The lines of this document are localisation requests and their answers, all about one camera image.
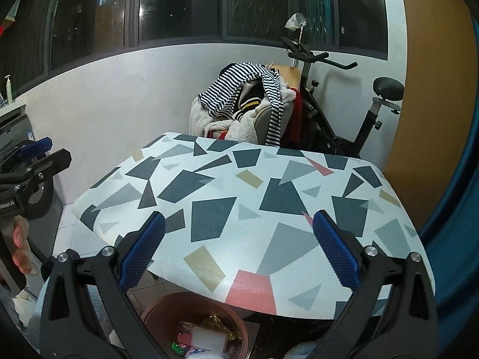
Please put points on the white plastic bag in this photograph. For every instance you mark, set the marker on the white plastic bag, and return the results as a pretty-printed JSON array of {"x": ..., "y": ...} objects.
[{"x": 209, "y": 338}]

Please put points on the grey washing machine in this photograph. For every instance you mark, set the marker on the grey washing machine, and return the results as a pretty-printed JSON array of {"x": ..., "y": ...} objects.
[{"x": 41, "y": 202}]

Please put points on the light blue plush cloth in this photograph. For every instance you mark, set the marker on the light blue plush cloth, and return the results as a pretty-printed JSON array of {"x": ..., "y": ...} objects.
[{"x": 299, "y": 351}]

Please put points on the small bag on pole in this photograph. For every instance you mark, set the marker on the small bag on pole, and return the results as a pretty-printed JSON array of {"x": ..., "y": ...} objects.
[{"x": 295, "y": 21}]

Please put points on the tan wooden chair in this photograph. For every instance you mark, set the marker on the tan wooden chair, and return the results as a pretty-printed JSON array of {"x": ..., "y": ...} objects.
[{"x": 286, "y": 76}]

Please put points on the white pump bottle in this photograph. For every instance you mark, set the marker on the white pump bottle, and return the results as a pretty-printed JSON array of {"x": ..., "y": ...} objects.
[{"x": 8, "y": 91}]

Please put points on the gold foil snack wrapper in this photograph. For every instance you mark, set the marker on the gold foil snack wrapper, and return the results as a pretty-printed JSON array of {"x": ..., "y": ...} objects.
[{"x": 217, "y": 323}]

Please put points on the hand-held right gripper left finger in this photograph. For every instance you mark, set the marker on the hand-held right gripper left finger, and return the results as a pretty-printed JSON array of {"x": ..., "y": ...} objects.
[{"x": 144, "y": 246}]

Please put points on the orange wooden door panel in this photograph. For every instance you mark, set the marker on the orange wooden door panel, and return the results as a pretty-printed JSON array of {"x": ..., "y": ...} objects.
[{"x": 430, "y": 82}]

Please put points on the person's left hand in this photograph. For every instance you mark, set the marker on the person's left hand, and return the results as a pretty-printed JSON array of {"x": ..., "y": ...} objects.
[{"x": 22, "y": 246}]

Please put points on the white fleece coat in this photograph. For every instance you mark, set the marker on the white fleece coat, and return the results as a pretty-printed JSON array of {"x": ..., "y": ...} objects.
[{"x": 202, "y": 119}]

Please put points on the blue curtain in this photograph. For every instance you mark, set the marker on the blue curtain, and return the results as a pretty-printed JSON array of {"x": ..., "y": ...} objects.
[{"x": 456, "y": 194}]

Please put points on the dark framed window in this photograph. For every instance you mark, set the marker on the dark framed window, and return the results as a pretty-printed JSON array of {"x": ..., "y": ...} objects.
[{"x": 187, "y": 7}]

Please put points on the black garment with yellow stripes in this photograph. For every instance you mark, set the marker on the black garment with yellow stripes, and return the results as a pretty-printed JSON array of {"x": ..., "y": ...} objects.
[{"x": 250, "y": 101}]

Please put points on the red garment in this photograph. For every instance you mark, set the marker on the red garment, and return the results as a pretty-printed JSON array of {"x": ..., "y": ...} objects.
[{"x": 295, "y": 116}]

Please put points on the black white striped shirt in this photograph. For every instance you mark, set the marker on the black white striped shirt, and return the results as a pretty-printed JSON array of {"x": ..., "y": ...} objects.
[{"x": 228, "y": 89}]

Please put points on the brown plastic trash bin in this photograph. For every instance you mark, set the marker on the brown plastic trash bin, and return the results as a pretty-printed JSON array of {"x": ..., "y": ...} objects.
[{"x": 161, "y": 314}]

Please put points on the geometric patterned folding table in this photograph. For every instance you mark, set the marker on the geometric patterned folding table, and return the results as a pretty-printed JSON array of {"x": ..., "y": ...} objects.
[{"x": 232, "y": 202}]

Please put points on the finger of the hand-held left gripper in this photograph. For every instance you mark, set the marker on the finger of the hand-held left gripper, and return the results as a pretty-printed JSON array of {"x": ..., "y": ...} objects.
[
  {"x": 35, "y": 147},
  {"x": 48, "y": 166}
]

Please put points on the green frog toy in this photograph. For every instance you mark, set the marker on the green frog toy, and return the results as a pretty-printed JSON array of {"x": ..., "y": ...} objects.
[{"x": 178, "y": 347}]

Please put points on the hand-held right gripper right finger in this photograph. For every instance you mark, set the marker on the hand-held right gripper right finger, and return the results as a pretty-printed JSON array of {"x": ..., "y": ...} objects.
[{"x": 335, "y": 246}]

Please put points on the black exercise bike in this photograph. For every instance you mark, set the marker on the black exercise bike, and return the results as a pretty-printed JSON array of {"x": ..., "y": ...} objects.
[{"x": 336, "y": 119}]

